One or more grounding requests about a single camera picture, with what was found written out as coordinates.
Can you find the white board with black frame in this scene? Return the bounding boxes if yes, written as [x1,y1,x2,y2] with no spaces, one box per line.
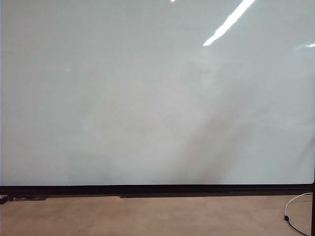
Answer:
[0,0,315,199]

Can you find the white cable with black switch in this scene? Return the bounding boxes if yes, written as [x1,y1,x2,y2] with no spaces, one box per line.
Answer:
[283,192,314,236]

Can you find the whiteboard with black frame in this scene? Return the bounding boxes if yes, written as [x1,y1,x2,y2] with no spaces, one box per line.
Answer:
[311,167,315,236]

